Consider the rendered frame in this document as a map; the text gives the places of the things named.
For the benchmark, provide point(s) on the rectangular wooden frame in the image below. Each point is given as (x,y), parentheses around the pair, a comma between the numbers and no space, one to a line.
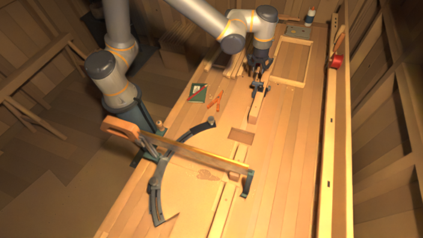
(287,82)

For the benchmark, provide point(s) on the light wooden bar blank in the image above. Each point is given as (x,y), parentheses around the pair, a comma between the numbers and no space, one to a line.
(233,66)

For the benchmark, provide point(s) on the wooden tool rail board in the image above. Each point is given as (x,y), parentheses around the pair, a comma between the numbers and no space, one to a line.
(328,148)

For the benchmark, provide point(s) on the dark arc quadrant rail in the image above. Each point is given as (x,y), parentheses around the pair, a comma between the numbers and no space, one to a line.
(155,208)

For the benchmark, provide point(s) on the round wooden mitre box bed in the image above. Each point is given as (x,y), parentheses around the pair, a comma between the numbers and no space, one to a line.
(191,198)

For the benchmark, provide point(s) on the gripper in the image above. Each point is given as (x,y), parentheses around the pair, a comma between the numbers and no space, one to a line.
(260,55)

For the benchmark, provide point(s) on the grey stop shoe with knob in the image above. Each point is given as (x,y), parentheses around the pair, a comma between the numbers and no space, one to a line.
(153,184)

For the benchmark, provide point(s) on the white glue bottle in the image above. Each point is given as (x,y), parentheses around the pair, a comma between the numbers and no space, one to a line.
(310,16)

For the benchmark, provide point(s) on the small wooden block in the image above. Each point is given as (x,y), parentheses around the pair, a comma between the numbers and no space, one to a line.
(234,176)

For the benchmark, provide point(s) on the wooden sawhorse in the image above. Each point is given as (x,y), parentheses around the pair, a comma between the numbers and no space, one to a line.
(33,66)

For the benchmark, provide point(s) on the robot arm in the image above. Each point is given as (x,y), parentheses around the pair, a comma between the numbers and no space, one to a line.
(119,49)

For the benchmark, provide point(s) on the long wooden fence bar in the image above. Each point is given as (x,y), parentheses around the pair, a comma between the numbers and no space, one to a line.
(257,105)

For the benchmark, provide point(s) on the grey metal plate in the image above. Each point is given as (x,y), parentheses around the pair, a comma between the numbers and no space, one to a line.
(298,32)

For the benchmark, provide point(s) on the short wooden stick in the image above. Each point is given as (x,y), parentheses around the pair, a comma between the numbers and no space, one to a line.
(289,17)

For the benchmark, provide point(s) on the light wooden strip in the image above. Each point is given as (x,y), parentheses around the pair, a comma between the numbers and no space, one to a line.
(211,62)

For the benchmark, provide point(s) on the green notebook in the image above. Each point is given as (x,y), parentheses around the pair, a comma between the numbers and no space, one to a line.
(200,96)

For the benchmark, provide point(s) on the dark blue length stop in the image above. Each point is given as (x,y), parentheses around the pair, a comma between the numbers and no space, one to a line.
(259,87)

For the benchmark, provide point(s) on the red thread spool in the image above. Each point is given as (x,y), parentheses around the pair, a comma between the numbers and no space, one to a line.
(337,61)

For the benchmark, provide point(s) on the red pencil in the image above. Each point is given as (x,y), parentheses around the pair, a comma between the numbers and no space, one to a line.
(197,92)

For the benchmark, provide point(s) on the wooden crate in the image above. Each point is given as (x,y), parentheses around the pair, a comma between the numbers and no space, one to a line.
(175,49)

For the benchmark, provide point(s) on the orange pliers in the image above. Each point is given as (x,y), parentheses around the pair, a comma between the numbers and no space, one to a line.
(215,99)

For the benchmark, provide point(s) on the dark stop shoe with knob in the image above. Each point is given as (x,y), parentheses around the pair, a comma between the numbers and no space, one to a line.
(210,120)

